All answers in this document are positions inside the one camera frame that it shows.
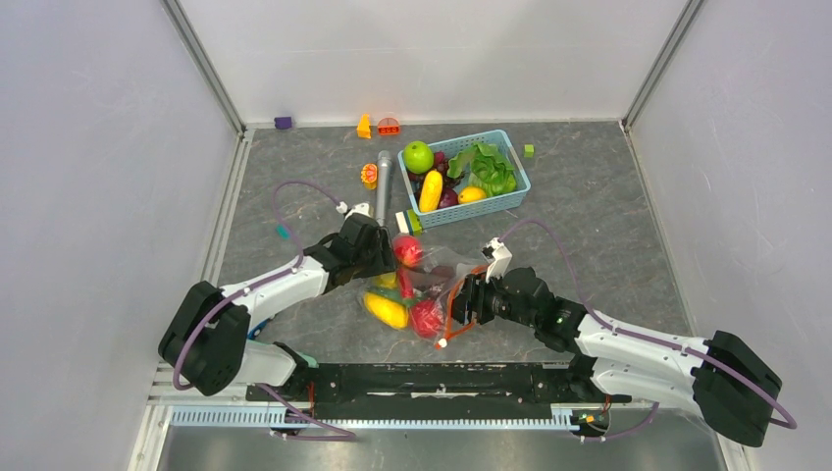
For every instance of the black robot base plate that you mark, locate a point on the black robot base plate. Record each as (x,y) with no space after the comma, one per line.
(455,390)

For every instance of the teal toy block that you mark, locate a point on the teal toy block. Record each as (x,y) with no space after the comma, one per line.
(282,232)

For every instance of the blue toy car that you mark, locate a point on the blue toy car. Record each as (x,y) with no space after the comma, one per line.
(256,331)

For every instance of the purple toy onion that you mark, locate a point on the purple toy onion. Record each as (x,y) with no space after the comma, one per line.
(448,198)

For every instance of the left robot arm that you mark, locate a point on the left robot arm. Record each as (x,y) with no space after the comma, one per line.
(208,342)

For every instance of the yellow-green toy fruit slice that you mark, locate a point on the yellow-green toy fruit slice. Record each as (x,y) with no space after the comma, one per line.
(386,281)

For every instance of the yellow toy mango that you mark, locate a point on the yellow toy mango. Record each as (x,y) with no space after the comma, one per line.
(391,313)

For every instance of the clear zip top bag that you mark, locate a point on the clear zip top bag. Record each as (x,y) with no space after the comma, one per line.
(434,255)

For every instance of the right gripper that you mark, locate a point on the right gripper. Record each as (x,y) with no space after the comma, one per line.
(472,297)

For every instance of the yellow toy lemon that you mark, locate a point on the yellow toy lemon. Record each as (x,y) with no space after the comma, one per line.
(471,194)

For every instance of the silver toy microphone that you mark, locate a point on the silver toy microphone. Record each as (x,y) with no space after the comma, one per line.
(385,167)

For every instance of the red toy chili pepper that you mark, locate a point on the red toy chili pepper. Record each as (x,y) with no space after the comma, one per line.
(404,283)

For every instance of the green toy apple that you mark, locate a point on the green toy apple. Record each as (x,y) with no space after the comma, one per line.
(418,157)

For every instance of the white slotted cable duct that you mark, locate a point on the white slotted cable duct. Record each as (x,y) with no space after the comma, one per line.
(276,416)

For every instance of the purple toy block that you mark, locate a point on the purple toy block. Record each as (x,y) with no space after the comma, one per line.
(283,123)

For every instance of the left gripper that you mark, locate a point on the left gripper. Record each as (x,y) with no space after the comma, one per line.
(385,260)

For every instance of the red toy apple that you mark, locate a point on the red toy apple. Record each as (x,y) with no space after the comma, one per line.
(408,250)

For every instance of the dark red toy peach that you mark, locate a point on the dark red toy peach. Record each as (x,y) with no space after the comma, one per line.
(435,280)

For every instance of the red semicircle toy block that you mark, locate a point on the red semicircle toy block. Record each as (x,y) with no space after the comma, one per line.
(388,126)

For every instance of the white green toy block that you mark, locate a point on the white green toy block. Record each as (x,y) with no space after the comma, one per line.
(408,223)

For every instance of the red toy tomato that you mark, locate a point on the red toy tomato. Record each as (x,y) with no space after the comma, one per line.
(426,318)

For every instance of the orange slice toy block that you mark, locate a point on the orange slice toy block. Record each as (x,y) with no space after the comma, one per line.
(369,176)

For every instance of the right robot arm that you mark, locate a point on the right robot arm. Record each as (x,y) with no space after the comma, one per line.
(720,379)

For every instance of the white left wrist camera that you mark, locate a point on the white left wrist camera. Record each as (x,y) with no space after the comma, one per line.
(363,209)

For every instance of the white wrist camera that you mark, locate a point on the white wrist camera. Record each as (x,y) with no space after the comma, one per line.
(498,257)
(363,209)

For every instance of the green toy lettuce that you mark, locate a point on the green toy lettuce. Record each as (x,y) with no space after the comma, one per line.
(486,167)

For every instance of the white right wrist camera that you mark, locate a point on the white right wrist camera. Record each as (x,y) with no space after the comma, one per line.
(498,257)

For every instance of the light blue plastic basket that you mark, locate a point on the light blue plastic basket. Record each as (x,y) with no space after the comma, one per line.
(518,184)

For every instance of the yellow toy corn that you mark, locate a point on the yellow toy corn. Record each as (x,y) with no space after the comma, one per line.
(431,192)

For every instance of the dark purple toy grapes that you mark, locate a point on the dark purple toy grapes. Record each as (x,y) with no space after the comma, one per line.
(440,165)

